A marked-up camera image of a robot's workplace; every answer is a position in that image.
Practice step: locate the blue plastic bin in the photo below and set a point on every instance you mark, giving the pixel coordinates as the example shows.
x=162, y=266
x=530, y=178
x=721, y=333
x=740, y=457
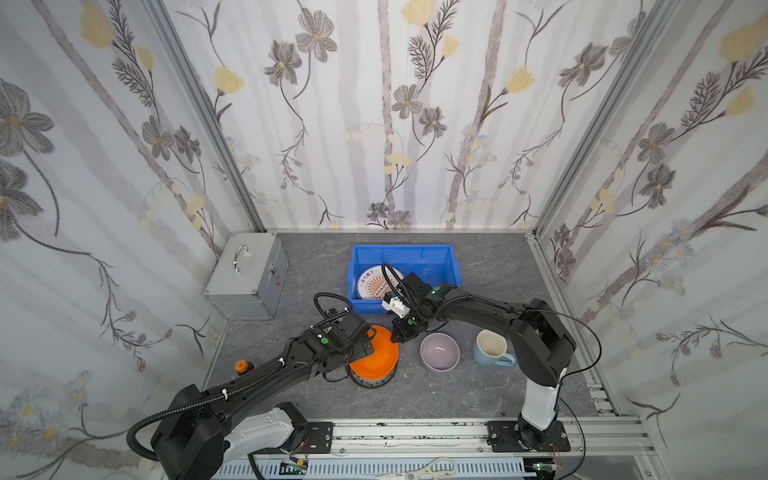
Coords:
x=433, y=263

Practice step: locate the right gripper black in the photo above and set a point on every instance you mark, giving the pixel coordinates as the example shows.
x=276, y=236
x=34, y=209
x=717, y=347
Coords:
x=405, y=324

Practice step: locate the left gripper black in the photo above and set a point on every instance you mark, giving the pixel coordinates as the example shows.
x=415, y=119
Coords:
x=360, y=345

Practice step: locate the purple bowl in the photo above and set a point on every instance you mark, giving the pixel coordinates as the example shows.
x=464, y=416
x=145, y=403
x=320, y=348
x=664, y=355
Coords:
x=439, y=352

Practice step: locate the aluminium rail frame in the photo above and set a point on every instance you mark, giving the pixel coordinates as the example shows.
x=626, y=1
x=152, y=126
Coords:
x=601, y=448

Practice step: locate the grey metal first aid case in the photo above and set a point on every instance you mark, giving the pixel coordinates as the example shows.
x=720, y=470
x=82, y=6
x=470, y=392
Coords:
x=247, y=282

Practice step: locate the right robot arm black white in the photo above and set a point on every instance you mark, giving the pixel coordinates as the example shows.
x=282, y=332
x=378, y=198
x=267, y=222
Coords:
x=541, y=343

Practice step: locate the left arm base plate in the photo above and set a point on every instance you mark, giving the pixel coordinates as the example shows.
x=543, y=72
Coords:
x=310, y=438

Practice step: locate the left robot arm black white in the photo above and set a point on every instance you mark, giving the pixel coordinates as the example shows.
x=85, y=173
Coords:
x=202, y=430

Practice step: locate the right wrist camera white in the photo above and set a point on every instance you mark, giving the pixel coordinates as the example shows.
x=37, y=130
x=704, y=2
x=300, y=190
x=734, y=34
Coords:
x=393, y=304

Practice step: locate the white scissors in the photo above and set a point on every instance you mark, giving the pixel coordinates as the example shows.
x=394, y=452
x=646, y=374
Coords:
x=436, y=469

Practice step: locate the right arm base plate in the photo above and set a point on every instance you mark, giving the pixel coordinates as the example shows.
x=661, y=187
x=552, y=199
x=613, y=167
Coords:
x=510, y=437

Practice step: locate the blue floral green plate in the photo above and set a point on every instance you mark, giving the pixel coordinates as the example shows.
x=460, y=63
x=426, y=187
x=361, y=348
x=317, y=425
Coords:
x=371, y=383

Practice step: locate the small bottle orange cap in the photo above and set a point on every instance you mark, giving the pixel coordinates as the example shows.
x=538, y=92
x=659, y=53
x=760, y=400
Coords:
x=243, y=367

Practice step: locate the light blue mug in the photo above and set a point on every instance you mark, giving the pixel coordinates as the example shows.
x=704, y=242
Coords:
x=490, y=349

